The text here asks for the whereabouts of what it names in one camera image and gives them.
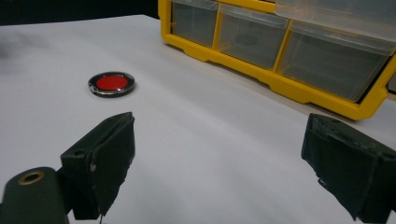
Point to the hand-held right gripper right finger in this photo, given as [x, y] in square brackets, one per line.
[351, 168]

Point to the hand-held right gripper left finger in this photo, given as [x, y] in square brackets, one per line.
[99, 165]

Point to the round black red-centred disc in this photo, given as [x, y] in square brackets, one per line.
[111, 83]

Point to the yellow drawer organizer cabinet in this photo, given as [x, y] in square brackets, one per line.
[274, 59]

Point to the small clear plastic drawer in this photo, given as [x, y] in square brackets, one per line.
[194, 21]
[250, 39]
[339, 15]
[334, 62]

